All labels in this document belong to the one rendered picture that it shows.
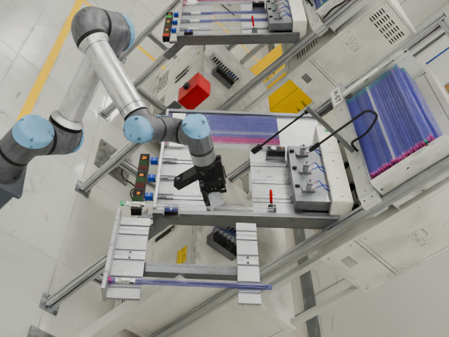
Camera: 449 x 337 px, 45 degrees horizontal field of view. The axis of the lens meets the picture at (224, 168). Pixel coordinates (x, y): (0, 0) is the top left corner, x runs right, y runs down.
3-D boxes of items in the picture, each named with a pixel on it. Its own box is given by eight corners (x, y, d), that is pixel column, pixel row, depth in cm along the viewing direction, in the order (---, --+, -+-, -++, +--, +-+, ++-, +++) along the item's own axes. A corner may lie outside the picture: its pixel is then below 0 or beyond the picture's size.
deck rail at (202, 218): (152, 224, 208) (152, 212, 204) (153, 220, 210) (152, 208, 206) (338, 230, 211) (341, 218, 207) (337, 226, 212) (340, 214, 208)
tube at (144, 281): (108, 283, 168) (108, 281, 167) (109, 279, 169) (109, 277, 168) (271, 290, 171) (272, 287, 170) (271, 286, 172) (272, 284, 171)
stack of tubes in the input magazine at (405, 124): (369, 176, 198) (435, 134, 186) (345, 100, 237) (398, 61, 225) (389, 194, 204) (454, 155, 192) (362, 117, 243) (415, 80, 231)
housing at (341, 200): (326, 227, 213) (333, 201, 204) (311, 150, 250) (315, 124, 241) (347, 228, 213) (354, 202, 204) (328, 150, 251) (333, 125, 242)
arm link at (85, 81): (24, 142, 188) (90, -2, 169) (57, 141, 201) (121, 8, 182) (45, 163, 183) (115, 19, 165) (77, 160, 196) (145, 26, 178)
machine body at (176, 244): (102, 326, 251) (195, 264, 223) (123, 218, 305) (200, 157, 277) (203, 378, 281) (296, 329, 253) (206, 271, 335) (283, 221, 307)
